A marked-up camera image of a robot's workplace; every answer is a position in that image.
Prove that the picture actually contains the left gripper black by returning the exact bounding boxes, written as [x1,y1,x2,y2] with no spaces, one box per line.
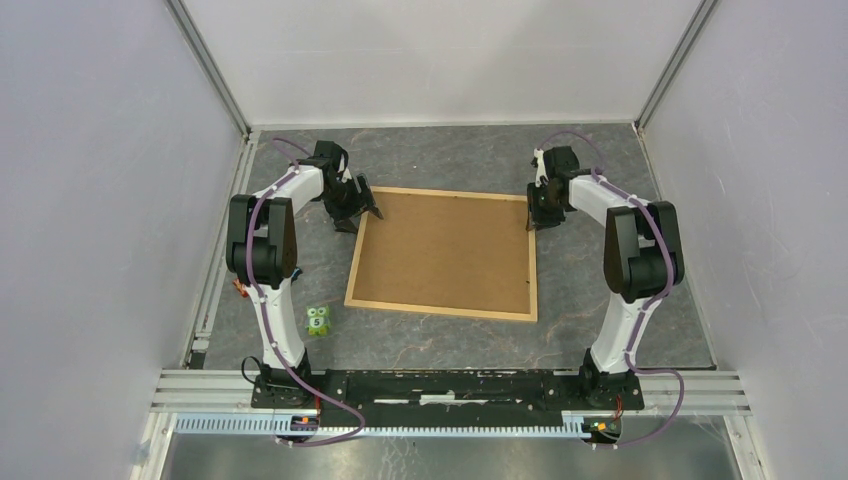
[319,175,384,236]

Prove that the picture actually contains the wooden picture frame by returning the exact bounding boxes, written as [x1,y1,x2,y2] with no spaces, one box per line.
[343,186,539,324]

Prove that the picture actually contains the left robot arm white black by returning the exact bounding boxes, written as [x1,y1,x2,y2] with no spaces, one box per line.
[225,140,381,408]

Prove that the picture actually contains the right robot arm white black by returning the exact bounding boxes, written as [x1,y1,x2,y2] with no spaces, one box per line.
[527,146,685,408]

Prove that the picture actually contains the green owl number toy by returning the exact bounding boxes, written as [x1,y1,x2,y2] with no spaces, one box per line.
[306,305,331,337]

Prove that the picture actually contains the red small toy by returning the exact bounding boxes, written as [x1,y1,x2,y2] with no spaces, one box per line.
[232,279,249,298]

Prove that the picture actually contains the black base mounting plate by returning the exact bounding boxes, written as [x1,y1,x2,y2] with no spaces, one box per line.
[251,369,645,429]

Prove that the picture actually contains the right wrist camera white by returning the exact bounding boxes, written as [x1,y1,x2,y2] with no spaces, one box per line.
[531,148,548,188]

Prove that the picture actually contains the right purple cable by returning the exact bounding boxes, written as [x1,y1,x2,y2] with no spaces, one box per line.
[536,129,686,452]

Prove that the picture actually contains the toothed aluminium rail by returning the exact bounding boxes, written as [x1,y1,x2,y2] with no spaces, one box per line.
[174,413,590,440]

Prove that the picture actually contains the left aluminium corner post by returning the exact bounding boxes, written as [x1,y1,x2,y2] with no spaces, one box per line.
[164,0,251,137]

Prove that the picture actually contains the aluminium corner post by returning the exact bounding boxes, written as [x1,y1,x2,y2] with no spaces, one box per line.
[633,0,720,132]
[164,0,251,137]

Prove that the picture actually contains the right aluminium corner post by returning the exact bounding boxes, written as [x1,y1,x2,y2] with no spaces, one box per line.
[633,0,720,132]

